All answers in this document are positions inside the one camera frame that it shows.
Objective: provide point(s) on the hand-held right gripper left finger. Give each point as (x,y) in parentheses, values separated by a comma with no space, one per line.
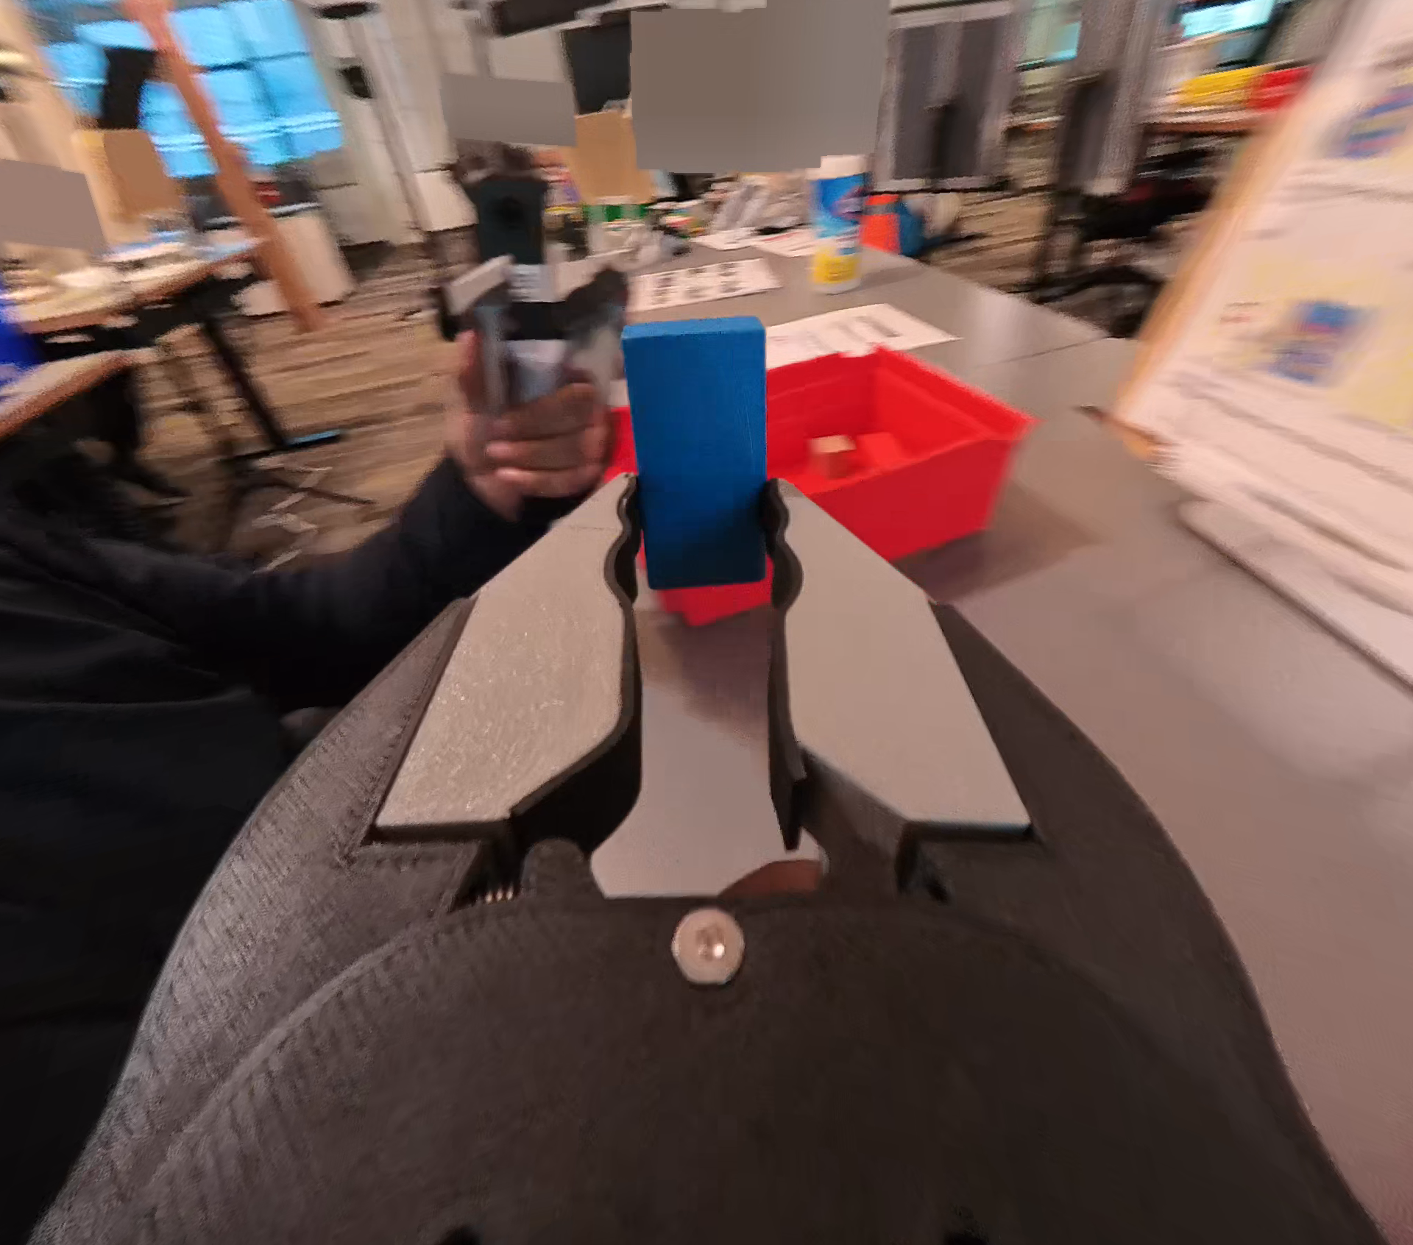
(520,695)

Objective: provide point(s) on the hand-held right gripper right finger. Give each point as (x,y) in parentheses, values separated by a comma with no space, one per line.
(895,704)

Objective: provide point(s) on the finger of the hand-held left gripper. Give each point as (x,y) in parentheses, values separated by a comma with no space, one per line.
(491,308)
(601,319)

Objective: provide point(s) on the long blue wooden block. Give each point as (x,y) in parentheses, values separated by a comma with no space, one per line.
(696,441)

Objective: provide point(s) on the red plastic bin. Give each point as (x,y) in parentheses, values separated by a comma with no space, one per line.
(938,496)

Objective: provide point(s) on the natural wooden cube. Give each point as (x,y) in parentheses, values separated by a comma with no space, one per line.
(834,462)

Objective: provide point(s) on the long red wooden block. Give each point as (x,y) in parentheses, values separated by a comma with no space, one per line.
(883,454)

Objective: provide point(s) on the person's left hand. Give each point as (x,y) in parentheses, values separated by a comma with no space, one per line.
(540,450)

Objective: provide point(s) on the green toy brick plate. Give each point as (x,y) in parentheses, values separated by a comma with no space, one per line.
(618,215)

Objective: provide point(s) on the paper sheet with picture grid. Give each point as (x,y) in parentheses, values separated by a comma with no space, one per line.
(707,283)

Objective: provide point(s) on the tan cardboard panel on stand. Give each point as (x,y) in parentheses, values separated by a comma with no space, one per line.
(145,175)
(612,158)

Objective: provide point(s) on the disinfectant wipes canister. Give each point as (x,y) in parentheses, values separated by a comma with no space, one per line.
(840,230)

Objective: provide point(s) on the paper sheet with red print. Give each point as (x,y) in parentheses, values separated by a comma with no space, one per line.
(872,335)

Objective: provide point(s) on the orange and blue bag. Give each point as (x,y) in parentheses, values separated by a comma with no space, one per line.
(883,225)

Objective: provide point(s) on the wooden office desk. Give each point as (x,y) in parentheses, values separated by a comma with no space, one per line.
(133,274)

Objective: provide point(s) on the black light flag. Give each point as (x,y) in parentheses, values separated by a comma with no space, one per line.
(128,86)

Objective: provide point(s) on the wooden support post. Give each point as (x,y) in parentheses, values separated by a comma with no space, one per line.
(188,86)

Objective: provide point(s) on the white poster board wooden frame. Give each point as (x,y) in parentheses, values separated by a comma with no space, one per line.
(1302,329)

